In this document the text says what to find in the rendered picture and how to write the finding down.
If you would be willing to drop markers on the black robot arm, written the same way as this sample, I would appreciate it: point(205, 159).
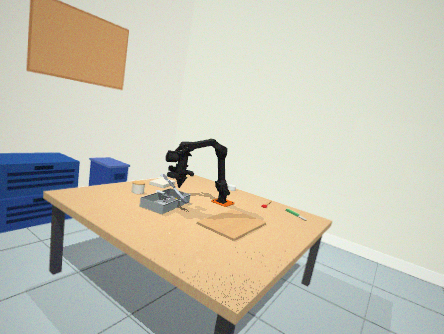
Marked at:
point(221, 153)

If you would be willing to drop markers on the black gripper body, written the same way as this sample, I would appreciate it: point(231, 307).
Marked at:
point(181, 171)

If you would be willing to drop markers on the grey metal tongs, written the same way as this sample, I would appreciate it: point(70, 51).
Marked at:
point(174, 187)

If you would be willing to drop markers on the grey cylinder with tan lid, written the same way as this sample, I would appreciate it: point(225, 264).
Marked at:
point(138, 187)

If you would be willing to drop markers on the grey rectangular roasting tin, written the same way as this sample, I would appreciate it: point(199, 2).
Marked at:
point(161, 204)

